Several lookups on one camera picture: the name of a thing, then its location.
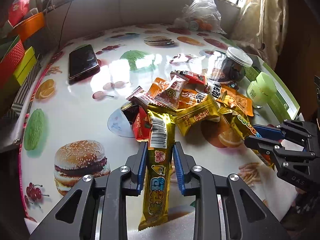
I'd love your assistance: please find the yellow green box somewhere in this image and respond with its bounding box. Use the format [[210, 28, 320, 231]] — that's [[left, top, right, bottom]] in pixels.
[[13, 47, 37, 86]]

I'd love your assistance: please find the orange storage box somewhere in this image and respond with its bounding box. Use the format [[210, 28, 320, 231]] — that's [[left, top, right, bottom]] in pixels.
[[7, 12, 45, 43]]

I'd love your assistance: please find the yellow peanut candy packet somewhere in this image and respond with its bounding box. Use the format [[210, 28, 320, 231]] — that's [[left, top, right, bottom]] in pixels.
[[175, 94, 220, 136]]

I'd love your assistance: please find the green cream jar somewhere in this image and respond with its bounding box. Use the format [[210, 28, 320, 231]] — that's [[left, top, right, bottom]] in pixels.
[[246, 72, 277, 109]]

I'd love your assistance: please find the green white cardboard box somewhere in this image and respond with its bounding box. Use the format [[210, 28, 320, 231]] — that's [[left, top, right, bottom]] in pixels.
[[245, 54, 300, 122]]

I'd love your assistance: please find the long yellow snack bar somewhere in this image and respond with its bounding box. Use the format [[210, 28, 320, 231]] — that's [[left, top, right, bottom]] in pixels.
[[138, 105, 176, 231]]

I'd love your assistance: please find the red black date packet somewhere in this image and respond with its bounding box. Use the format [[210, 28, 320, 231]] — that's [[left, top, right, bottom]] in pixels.
[[170, 70, 207, 85]]

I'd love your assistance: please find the dark brown candy packet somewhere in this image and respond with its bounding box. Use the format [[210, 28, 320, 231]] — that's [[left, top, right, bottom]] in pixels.
[[120, 102, 139, 126]]

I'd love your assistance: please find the white orange konjac packet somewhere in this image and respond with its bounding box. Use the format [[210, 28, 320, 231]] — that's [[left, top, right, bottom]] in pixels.
[[206, 80, 254, 116]]

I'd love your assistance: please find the small white candy packet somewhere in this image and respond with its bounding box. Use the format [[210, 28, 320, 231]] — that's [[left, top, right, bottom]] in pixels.
[[126, 86, 155, 110]]

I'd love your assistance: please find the red gold candy packet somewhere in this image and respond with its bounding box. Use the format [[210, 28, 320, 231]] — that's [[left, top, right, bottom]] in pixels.
[[132, 106, 151, 142]]

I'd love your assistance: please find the clear jar white lid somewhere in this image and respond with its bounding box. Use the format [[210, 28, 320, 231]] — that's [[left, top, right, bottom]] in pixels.
[[206, 47, 253, 83]]

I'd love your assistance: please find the red textured box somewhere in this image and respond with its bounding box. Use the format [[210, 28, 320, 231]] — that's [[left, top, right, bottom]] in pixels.
[[0, 35, 25, 88]]

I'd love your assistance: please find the red paper bag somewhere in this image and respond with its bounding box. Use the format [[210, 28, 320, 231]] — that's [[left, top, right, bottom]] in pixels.
[[8, 0, 30, 27]]

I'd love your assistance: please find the black smartphone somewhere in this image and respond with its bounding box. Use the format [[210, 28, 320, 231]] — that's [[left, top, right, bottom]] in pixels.
[[68, 44, 100, 81]]

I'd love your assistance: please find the striped black white box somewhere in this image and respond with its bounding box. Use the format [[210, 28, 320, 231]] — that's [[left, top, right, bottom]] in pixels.
[[9, 60, 42, 118]]

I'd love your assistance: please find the clear plastic bag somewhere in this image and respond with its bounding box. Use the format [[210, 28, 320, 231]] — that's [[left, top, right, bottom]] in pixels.
[[174, 0, 226, 35]]

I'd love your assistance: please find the orange konjac snack packet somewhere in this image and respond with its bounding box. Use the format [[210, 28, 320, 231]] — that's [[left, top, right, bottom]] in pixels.
[[147, 77, 169, 98]]

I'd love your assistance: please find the cream patterned curtain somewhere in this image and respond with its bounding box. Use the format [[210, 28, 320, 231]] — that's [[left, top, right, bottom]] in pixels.
[[230, 0, 288, 69]]

